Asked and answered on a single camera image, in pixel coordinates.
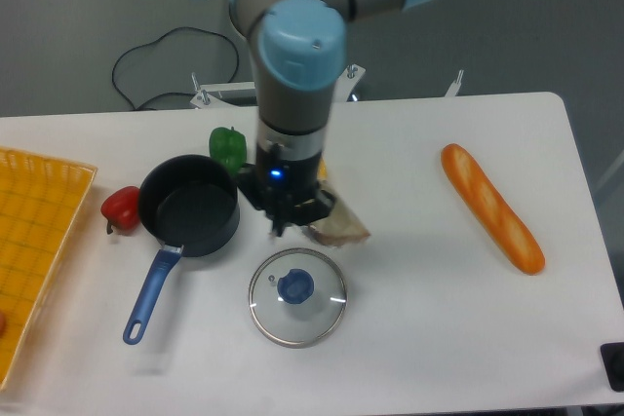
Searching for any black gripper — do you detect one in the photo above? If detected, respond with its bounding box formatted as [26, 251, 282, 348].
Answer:
[237, 143, 336, 237]

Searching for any toast slice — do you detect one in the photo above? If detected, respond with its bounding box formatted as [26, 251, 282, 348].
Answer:
[302, 194, 371, 247]

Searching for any orange baguette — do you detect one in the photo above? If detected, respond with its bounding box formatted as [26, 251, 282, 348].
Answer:
[441, 143, 546, 276]

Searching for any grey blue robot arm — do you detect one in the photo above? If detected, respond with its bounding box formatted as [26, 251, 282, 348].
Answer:
[227, 0, 431, 235]

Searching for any red bell pepper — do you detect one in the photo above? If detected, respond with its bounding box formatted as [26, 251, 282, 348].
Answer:
[100, 186, 140, 235]

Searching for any yellow woven basket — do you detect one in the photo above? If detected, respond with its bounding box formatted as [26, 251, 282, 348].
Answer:
[1, 147, 98, 389]

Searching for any glass lid blue knob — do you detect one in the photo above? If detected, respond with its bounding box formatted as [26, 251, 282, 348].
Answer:
[248, 247, 348, 349]

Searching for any green bell pepper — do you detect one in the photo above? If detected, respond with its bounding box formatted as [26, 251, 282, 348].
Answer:
[209, 127, 247, 176]

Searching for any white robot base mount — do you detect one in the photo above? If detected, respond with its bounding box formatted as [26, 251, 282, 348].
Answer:
[189, 63, 367, 109]

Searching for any black cable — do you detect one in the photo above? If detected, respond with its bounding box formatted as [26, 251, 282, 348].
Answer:
[111, 26, 241, 112]

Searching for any black corner object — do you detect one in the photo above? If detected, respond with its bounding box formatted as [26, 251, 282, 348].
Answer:
[600, 342, 624, 393]

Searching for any black pot blue handle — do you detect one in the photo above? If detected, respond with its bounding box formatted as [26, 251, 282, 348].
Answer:
[123, 154, 240, 345]

